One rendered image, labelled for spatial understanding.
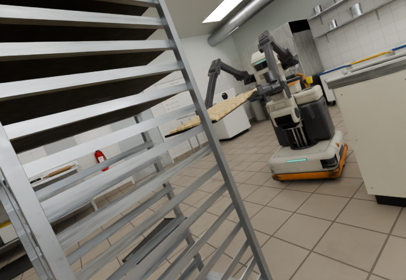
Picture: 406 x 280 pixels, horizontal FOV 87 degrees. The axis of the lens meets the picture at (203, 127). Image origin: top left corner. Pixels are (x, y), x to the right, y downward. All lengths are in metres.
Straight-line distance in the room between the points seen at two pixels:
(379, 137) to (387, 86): 0.31
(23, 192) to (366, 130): 1.64
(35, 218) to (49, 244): 0.06
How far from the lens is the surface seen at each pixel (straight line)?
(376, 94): 1.58
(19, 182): 0.57
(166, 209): 0.74
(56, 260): 0.60
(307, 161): 2.21
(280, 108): 2.18
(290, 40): 5.37
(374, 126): 1.65
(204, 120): 0.88
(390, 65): 1.55
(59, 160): 0.62
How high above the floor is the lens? 1.04
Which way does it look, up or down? 5 degrees down
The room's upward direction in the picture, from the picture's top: 22 degrees counter-clockwise
